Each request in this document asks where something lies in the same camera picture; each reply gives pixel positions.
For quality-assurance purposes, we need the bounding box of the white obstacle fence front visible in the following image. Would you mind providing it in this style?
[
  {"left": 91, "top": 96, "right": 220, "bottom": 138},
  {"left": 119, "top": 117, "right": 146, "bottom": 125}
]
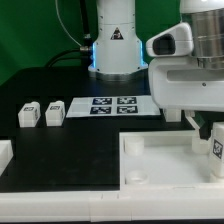
[{"left": 0, "top": 188, "right": 224, "bottom": 223}]

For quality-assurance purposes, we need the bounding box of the white marker sheet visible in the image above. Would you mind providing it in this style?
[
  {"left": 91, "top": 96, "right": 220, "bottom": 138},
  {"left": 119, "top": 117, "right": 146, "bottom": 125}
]
[{"left": 66, "top": 95, "right": 160, "bottom": 118}]

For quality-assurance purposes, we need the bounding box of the black cable at base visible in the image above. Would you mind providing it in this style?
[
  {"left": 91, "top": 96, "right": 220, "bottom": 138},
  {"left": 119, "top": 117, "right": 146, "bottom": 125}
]
[{"left": 44, "top": 0, "right": 94, "bottom": 68}]

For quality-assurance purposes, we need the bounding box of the white cable left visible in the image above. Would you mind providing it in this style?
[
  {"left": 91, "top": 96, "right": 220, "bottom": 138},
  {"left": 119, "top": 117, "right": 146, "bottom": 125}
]
[{"left": 54, "top": 0, "right": 83, "bottom": 48}]

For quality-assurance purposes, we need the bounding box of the white square table top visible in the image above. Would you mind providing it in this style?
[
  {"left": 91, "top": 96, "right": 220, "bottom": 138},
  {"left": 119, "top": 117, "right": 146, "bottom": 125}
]
[{"left": 119, "top": 130, "right": 224, "bottom": 190}]

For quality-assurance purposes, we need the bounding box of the white obstacle fence left piece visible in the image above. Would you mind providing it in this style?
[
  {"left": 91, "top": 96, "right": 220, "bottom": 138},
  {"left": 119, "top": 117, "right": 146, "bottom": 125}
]
[{"left": 0, "top": 140, "right": 13, "bottom": 176}]

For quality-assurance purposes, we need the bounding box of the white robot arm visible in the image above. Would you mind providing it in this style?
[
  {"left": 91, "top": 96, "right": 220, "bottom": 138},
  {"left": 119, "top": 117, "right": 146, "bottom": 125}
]
[{"left": 89, "top": 0, "right": 224, "bottom": 121}]

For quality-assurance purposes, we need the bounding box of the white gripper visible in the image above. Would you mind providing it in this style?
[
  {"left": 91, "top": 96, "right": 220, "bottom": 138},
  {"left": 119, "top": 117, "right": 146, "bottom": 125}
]
[{"left": 146, "top": 22, "right": 224, "bottom": 139}]

